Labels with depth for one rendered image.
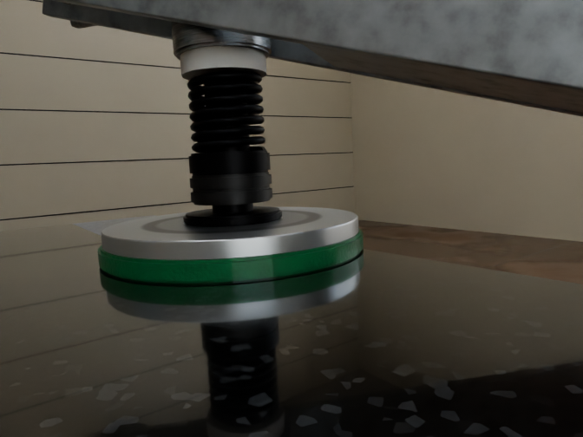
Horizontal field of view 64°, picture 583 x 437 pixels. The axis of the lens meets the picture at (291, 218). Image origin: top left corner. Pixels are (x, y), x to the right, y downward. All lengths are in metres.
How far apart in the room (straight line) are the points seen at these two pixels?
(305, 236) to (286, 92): 6.04
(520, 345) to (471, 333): 0.02
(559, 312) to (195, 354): 0.16
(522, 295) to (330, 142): 6.50
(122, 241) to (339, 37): 0.20
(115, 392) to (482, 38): 0.26
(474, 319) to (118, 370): 0.15
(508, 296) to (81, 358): 0.20
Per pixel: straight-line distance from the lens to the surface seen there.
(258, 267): 0.30
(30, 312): 0.29
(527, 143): 5.49
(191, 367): 0.19
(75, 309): 0.29
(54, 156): 5.12
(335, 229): 0.34
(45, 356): 0.22
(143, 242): 0.33
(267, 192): 0.39
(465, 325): 0.22
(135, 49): 5.49
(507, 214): 5.63
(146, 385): 0.18
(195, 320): 0.24
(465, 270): 0.32
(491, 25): 0.31
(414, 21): 0.31
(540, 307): 0.26
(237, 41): 0.38
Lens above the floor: 0.90
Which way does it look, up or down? 7 degrees down
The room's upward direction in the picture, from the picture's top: 3 degrees counter-clockwise
